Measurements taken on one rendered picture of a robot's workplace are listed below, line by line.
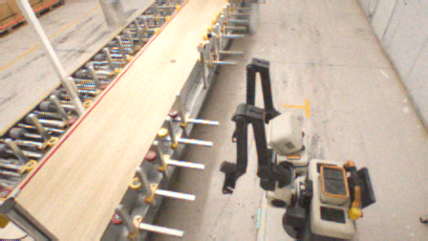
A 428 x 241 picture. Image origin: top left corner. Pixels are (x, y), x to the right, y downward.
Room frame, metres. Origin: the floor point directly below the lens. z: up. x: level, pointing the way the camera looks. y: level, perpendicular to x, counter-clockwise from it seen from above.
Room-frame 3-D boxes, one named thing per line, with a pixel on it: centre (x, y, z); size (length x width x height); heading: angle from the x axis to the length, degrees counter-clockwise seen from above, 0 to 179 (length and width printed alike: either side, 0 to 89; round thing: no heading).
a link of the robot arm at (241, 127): (0.87, -0.13, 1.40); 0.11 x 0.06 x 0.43; 164
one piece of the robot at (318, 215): (0.92, -0.72, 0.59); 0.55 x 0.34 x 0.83; 164
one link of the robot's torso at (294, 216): (0.94, -0.45, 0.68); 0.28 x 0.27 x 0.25; 164
